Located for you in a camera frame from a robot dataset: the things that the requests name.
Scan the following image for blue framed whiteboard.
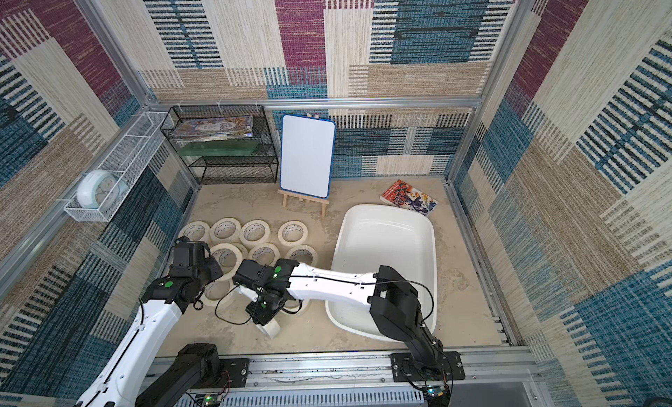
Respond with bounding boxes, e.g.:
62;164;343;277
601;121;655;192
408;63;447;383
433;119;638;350
280;115;336;199

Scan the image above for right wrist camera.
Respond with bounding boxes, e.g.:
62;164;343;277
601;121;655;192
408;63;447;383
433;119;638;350
233;259;276;294

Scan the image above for colourful magazine on shelf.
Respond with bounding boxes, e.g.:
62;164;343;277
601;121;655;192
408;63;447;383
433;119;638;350
168;116;254;142

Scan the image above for black wire shelf rack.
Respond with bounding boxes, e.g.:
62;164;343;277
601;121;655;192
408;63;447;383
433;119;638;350
160;104;279;186

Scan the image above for green book on shelf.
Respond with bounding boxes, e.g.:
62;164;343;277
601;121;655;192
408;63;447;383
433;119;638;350
178;139;259;157

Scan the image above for white wire wall basket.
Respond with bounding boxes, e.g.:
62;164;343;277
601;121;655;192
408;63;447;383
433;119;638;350
64;111;166;223

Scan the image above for white plastic storage box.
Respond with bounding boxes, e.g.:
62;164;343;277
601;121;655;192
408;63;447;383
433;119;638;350
325;204;441;348

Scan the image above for red manga book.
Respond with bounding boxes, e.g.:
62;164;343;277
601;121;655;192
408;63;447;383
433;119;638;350
380;180;439;216

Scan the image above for white alarm clock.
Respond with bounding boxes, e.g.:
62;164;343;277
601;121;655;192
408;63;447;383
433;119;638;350
76;169;129;211

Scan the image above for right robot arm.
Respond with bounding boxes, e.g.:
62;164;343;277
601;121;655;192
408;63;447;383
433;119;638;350
233;258;466;384

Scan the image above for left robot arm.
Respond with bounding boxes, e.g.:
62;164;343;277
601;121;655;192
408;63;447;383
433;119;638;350
75;237;223;406

